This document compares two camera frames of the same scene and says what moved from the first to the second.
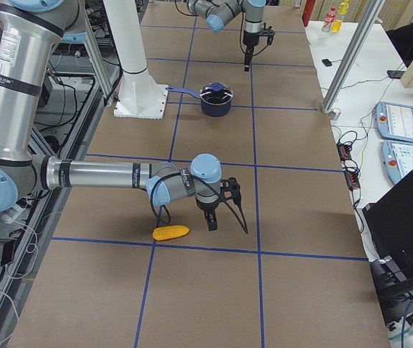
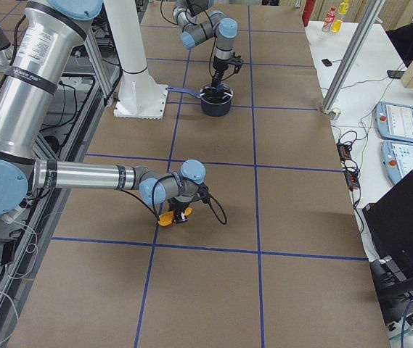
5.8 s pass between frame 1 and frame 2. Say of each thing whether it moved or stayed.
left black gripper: moved
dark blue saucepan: stayed
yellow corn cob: moved
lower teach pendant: stayed
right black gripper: moved
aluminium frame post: stayed
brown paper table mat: stayed
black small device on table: stayed
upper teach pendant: stayed
